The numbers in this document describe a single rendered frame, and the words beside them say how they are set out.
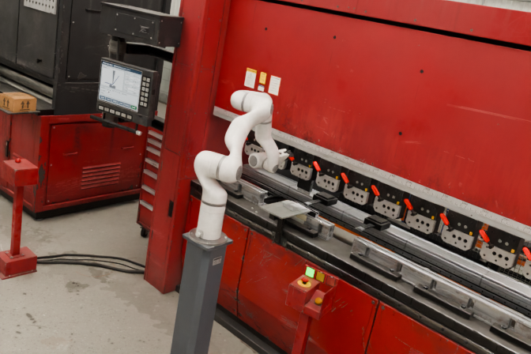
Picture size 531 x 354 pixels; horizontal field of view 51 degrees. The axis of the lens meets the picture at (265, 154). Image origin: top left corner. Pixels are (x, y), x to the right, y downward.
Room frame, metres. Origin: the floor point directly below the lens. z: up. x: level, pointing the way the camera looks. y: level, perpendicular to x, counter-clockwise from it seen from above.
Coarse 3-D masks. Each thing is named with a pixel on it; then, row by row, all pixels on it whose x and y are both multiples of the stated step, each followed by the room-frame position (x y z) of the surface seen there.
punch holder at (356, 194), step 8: (352, 176) 2.94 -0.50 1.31; (360, 176) 2.91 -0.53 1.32; (352, 184) 2.93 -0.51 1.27; (360, 184) 2.91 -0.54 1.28; (368, 184) 2.87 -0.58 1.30; (376, 184) 2.92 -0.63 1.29; (344, 192) 2.96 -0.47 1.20; (352, 192) 2.93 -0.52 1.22; (360, 192) 2.89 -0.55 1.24; (368, 192) 2.87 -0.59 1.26; (352, 200) 2.92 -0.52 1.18; (360, 200) 2.89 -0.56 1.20; (368, 200) 2.90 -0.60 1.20
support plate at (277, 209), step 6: (270, 204) 3.10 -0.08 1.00; (276, 204) 3.12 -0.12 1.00; (282, 204) 3.14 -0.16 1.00; (288, 204) 3.16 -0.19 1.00; (270, 210) 3.00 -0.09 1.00; (276, 210) 3.01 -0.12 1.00; (282, 210) 3.03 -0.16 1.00; (288, 210) 3.05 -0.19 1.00; (300, 210) 3.09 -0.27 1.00; (306, 210) 3.11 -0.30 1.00; (276, 216) 2.95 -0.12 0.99; (282, 216) 2.95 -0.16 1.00; (288, 216) 2.97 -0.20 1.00; (294, 216) 3.01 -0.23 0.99
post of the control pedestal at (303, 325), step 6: (300, 312) 2.59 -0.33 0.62; (300, 318) 2.59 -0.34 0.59; (306, 318) 2.57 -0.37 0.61; (300, 324) 2.59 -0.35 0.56; (306, 324) 2.57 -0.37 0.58; (300, 330) 2.58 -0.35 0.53; (306, 330) 2.57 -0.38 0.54; (300, 336) 2.58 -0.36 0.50; (306, 336) 2.59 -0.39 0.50; (294, 342) 2.59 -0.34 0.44; (300, 342) 2.58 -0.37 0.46; (306, 342) 2.60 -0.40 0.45; (294, 348) 2.59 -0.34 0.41; (300, 348) 2.57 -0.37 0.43
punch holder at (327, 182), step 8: (320, 160) 3.09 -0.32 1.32; (328, 160) 3.06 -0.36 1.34; (328, 168) 3.05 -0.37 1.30; (336, 168) 3.02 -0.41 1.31; (344, 168) 3.02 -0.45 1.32; (320, 176) 3.07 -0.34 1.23; (328, 176) 3.04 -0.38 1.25; (320, 184) 3.07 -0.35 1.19; (328, 184) 3.03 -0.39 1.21; (336, 184) 3.00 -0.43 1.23; (344, 184) 3.06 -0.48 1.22; (336, 192) 3.02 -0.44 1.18
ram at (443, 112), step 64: (256, 0) 3.56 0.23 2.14; (256, 64) 3.50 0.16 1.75; (320, 64) 3.19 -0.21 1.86; (384, 64) 2.92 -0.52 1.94; (448, 64) 2.70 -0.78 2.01; (512, 64) 2.52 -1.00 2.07; (320, 128) 3.13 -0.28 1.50; (384, 128) 2.87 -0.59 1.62; (448, 128) 2.65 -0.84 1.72; (512, 128) 2.46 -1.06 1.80; (448, 192) 2.59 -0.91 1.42; (512, 192) 2.41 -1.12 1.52
